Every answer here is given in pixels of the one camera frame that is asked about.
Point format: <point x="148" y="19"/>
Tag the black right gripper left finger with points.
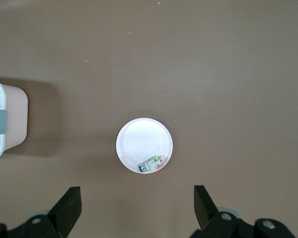
<point x="67" y="210"/>

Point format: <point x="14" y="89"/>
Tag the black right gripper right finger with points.
<point x="206" y="210"/>

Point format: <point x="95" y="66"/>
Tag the white lidded storage box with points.
<point x="5" y="124"/>

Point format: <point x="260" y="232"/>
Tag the pink round plate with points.
<point x="144" y="141"/>

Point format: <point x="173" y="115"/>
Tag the white and green switch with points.
<point x="151" y="163"/>

